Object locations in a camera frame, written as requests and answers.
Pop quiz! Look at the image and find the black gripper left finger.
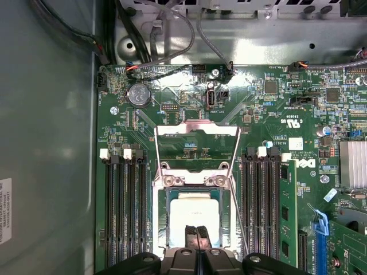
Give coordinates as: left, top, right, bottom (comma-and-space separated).
96, 225, 199, 275

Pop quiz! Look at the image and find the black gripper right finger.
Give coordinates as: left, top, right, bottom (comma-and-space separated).
198, 225, 304, 275

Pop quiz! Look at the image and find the silver CPU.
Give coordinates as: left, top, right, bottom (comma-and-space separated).
165, 188, 232, 252

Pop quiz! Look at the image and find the metal socket cover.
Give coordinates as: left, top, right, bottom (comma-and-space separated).
153, 120, 241, 187

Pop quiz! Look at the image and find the CPU socket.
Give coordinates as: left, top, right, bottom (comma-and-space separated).
151, 162, 241, 258

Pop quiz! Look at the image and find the black expansion slot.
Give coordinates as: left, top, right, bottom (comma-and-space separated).
297, 230, 310, 273

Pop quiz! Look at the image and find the blue expansion slot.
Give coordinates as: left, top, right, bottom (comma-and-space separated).
312, 209, 329, 275

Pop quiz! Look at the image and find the green RAM stick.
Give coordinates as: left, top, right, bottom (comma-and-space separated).
278, 159, 299, 269

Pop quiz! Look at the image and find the graphics card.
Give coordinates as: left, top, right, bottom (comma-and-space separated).
328, 207, 367, 275

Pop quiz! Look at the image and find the green motherboard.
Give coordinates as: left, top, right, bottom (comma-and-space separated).
96, 64, 367, 275

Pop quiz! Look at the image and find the silver finned heatsink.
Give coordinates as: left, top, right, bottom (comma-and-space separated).
339, 139, 367, 190

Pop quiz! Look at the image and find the round coin battery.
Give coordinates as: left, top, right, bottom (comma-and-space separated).
127, 82, 153, 109

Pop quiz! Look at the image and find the black PC case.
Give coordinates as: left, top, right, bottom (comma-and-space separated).
0, 0, 367, 275

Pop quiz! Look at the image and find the grey metal drive cage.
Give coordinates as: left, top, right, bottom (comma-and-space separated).
119, 0, 342, 21

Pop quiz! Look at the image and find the thick black cable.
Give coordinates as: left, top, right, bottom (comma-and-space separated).
28, 0, 121, 65

